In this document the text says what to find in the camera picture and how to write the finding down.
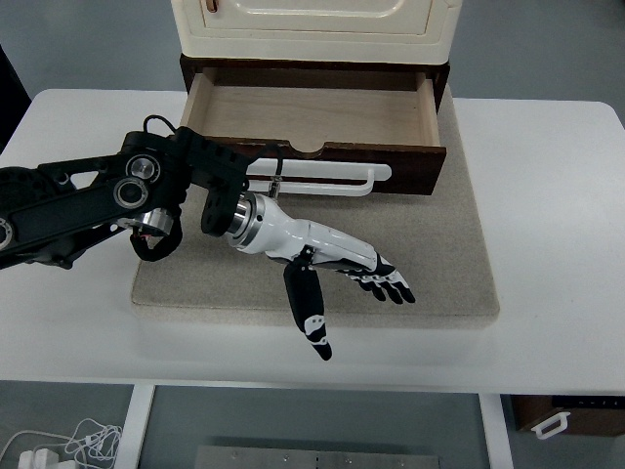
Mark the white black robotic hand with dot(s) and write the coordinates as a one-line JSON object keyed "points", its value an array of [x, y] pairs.
{"points": [[261, 226]]}

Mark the dark wooden drawer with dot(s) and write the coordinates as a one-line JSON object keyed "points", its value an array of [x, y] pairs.
{"points": [[399, 129]]}

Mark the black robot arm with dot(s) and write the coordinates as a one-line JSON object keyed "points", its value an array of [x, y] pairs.
{"points": [[54, 213]]}

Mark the brown drawer on floor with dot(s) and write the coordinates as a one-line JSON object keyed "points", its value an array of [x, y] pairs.
{"points": [[589, 415]]}

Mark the cream upper cabinet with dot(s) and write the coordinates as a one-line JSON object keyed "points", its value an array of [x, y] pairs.
{"points": [[377, 32]]}

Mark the right white table leg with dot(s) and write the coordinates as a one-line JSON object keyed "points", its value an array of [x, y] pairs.
{"points": [[495, 432]]}

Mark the white table leg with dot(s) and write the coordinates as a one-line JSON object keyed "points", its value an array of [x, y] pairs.
{"points": [[134, 428], [495, 432]]}

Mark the left white table leg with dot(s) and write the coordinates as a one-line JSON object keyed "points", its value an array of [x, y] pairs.
{"points": [[134, 428]]}

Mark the white power adapter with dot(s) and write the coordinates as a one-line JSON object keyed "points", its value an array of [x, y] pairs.
{"points": [[43, 458]]}

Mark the white handle on floor drawer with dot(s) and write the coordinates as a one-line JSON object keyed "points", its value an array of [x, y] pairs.
{"points": [[551, 426]]}

